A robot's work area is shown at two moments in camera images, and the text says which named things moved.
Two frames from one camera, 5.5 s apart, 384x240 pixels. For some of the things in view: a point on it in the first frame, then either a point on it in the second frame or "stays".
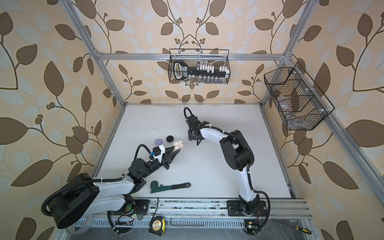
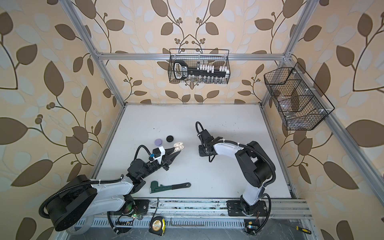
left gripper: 168,159 stays
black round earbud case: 170,138 stays
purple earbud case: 158,142 stays
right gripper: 190,137 -> 201,152
